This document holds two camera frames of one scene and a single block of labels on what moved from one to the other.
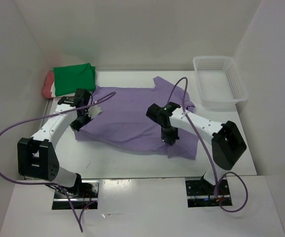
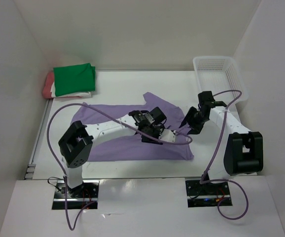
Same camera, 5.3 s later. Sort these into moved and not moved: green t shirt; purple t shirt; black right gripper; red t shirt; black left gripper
Moved: black left gripper; purple t shirt; black right gripper
Not moved: green t shirt; red t shirt
